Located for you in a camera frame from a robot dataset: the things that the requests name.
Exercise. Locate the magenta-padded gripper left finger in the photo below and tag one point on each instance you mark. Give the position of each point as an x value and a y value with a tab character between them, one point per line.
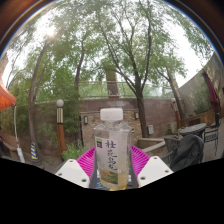
71	172

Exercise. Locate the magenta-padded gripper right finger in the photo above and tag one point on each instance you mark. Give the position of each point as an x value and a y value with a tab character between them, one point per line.
155	170

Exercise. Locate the clear plastic drink bottle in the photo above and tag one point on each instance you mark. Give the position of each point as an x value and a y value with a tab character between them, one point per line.
111	150

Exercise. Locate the green plant in blue pot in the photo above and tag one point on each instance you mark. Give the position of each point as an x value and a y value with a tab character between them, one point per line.
73	151

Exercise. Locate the grey wicker patio chair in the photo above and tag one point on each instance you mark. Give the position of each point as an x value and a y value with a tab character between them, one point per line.
170	146

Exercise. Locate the black backpack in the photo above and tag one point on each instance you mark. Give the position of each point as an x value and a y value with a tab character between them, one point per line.
188	151

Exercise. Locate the blue yellow striped cone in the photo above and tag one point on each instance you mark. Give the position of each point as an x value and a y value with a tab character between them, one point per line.
34	152

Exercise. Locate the dark-trunk tree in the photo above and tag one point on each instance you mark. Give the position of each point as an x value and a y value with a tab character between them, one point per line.
141	116

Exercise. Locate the round dark patio table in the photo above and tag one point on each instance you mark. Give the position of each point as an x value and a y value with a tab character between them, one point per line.
192	128

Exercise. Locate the leaning pale-trunk tree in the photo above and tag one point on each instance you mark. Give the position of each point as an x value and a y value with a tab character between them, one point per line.
31	123

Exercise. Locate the black metal chair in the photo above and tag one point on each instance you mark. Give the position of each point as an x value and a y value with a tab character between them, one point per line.
211	136

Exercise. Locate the orange canopy tent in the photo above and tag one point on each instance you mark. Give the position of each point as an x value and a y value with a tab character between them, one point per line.
6	98

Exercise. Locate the wooden lamp post, globe light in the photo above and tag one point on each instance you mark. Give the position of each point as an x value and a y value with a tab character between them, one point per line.
60	133

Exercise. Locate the wall lantern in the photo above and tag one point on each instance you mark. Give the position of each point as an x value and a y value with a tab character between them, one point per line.
85	120
136	115

